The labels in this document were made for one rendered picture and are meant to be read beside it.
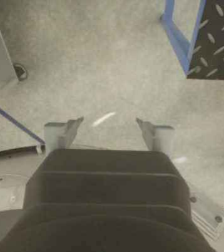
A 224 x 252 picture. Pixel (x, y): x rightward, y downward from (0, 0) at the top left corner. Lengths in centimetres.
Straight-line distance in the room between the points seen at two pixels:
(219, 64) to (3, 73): 98
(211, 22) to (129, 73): 71
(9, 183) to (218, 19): 70
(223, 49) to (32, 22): 90
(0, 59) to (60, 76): 30
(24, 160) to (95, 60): 61
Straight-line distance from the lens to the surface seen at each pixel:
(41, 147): 73
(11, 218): 57
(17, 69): 114
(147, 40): 97
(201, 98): 115
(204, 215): 56
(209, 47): 37
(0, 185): 71
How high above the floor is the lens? 94
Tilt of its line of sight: 50 degrees down
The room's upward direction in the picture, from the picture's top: 169 degrees counter-clockwise
